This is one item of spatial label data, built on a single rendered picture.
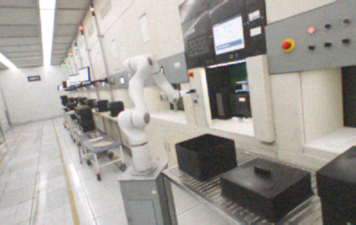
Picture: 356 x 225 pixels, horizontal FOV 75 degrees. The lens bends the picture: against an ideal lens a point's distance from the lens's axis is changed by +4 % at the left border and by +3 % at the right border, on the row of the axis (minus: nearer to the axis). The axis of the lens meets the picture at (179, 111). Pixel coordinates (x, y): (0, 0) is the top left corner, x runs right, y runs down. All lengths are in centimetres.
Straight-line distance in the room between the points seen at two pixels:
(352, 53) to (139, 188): 133
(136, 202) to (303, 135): 110
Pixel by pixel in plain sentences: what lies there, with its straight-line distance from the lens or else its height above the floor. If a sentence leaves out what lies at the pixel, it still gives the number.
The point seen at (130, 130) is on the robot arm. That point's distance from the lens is 155.
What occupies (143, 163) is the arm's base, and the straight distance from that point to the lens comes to 156.
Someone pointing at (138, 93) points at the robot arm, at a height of 129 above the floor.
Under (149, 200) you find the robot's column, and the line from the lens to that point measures 157.
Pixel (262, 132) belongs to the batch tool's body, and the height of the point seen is 93.
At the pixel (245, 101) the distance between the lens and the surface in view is 198.
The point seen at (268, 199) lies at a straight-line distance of 98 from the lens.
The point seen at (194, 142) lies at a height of 90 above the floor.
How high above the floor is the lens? 137
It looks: 9 degrees down
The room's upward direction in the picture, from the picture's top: 9 degrees counter-clockwise
